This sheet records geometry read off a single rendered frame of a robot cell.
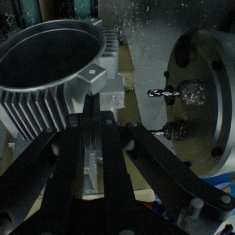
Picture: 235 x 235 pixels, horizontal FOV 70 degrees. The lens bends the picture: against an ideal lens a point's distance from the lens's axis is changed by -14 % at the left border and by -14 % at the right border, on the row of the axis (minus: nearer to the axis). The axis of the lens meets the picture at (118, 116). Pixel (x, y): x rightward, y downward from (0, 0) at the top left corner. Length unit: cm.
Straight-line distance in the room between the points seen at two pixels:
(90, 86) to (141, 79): 42
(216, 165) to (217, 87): 10
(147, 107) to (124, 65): 30
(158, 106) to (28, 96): 58
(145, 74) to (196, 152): 34
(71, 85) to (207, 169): 21
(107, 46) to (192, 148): 20
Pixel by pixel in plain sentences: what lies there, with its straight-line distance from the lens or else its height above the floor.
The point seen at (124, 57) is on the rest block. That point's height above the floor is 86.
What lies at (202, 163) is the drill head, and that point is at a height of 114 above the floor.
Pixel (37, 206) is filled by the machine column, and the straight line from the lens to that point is 49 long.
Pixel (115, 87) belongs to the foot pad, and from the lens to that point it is 23.
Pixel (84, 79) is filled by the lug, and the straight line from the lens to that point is 19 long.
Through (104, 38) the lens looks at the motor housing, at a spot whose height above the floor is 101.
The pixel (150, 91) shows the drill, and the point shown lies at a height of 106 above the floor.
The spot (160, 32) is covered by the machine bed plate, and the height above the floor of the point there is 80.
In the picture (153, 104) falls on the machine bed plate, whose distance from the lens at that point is 70.
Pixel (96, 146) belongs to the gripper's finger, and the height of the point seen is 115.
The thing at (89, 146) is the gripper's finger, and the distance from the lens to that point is 16.
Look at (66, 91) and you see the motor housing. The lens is 19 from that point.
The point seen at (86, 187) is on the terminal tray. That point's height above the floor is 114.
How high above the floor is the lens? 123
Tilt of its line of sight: 36 degrees down
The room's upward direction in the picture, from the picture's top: 173 degrees clockwise
